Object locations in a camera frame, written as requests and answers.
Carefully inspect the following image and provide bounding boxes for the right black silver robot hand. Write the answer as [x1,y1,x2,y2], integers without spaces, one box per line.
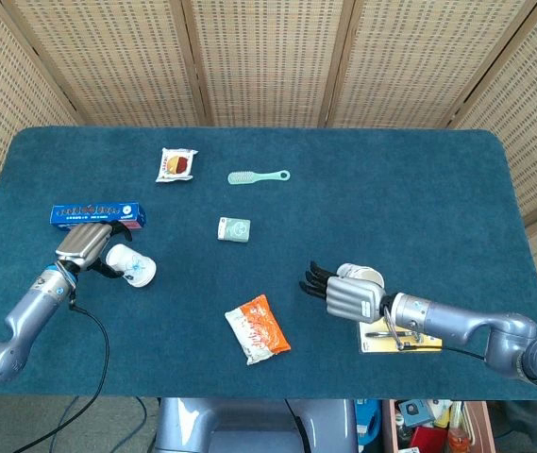
[298,260,387,325]

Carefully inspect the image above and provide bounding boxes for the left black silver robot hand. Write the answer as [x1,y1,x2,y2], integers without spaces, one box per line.
[54,221,133,279]

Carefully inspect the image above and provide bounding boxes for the white paper cup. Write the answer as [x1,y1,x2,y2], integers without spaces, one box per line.
[105,243,158,289]

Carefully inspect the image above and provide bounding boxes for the blue cookie box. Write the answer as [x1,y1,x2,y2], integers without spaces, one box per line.
[50,203,147,233]

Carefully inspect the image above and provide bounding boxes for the razor in yellow blister pack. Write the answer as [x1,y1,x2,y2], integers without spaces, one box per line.
[359,318,444,354]

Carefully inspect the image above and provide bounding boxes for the blue table carpet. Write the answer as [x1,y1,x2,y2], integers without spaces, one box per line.
[0,126,537,402]

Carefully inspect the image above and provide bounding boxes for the orange white snack bag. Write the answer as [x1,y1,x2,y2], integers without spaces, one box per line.
[224,294,293,366]

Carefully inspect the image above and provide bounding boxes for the white snack packet red yellow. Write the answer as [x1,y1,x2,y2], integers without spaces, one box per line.
[155,146,199,184]

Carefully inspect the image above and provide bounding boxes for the blue plastic object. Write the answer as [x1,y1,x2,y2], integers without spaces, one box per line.
[354,399,383,449]

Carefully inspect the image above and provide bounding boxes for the pale green tissue pack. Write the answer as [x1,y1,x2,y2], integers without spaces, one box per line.
[216,215,252,243]

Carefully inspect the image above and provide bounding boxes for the red box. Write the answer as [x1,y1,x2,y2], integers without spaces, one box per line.
[409,426,449,453]

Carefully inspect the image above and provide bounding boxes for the mint green hairbrush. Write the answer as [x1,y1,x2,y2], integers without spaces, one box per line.
[227,169,292,186]

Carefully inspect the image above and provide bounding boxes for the grey robot torso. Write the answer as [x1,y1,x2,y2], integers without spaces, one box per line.
[154,397,359,453]

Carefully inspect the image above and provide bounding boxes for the pink storage box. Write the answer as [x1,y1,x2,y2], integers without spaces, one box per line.
[380,399,498,453]

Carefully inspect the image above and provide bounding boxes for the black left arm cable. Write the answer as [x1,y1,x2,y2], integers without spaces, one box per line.
[25,277,111,453]

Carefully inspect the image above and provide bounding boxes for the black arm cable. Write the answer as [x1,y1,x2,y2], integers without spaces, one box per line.
[383,305,489,363]
[25,277,111,453]

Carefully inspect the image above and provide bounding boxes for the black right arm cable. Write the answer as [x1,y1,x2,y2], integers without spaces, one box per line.
[383,305,489,363]

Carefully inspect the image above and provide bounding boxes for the black torso cable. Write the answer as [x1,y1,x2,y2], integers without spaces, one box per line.
[283,398,314,453]

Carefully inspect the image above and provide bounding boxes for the blue floor cable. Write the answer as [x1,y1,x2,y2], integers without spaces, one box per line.
[55,395,149,453]

